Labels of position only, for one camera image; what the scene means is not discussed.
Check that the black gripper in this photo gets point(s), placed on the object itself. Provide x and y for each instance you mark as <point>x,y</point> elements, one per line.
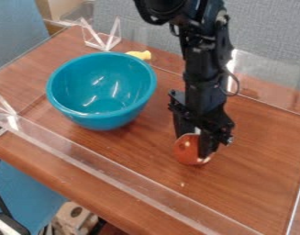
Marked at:
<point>214,123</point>

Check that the brown capped toy mushroom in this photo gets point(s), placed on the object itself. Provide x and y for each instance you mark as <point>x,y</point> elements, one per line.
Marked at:
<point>186,150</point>

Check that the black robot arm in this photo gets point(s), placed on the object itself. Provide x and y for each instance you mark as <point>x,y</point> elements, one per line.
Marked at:
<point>199,22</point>

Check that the blue plastic bowl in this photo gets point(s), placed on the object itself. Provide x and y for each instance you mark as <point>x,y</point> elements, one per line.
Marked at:
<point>102,89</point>

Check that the clear acrylic front barrier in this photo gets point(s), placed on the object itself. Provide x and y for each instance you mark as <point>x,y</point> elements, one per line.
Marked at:
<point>136,203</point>

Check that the yellow toy object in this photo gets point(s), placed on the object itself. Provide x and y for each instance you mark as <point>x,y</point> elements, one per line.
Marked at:
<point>143,55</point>

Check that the white block with hole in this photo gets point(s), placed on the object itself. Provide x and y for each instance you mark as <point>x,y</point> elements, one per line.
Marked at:
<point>74,220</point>

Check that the clear acrylic corner bracket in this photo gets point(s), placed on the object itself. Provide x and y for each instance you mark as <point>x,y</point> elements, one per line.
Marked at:
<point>99,40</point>

